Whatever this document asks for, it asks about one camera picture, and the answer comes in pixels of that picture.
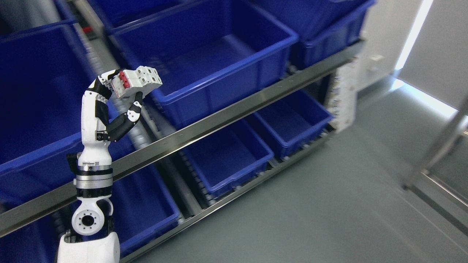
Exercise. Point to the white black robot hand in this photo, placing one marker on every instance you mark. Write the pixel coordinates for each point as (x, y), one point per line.
(97, 132)

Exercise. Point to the grey circuit breaker red switch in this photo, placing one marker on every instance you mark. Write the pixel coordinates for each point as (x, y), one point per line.
(126, 83)

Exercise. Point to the metal shelf rack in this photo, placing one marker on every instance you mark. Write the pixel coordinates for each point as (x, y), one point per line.
(42, 206)

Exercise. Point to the large blue bin left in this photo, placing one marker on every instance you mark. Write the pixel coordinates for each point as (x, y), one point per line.
(44, 74)

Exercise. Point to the large blue bin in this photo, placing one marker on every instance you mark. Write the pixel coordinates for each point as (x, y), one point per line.
(208, 53)
(44, 74)

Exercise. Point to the blue bin lower left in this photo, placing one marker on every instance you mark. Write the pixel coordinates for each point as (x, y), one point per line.
(143, 211)

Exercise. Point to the blue bin top centre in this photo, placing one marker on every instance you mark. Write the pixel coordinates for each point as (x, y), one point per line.
(117, 15)

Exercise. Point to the blue bin lower centre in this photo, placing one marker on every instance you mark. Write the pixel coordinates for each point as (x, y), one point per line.
(228, 158)

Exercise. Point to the large blue bin centre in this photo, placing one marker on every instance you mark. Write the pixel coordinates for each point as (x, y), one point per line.
(208, 53)

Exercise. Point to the blue bin lower right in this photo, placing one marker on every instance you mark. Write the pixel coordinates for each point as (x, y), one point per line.
(289, 123)

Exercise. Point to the blue bin upper right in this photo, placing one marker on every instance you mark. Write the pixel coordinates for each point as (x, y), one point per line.
(324, 27)

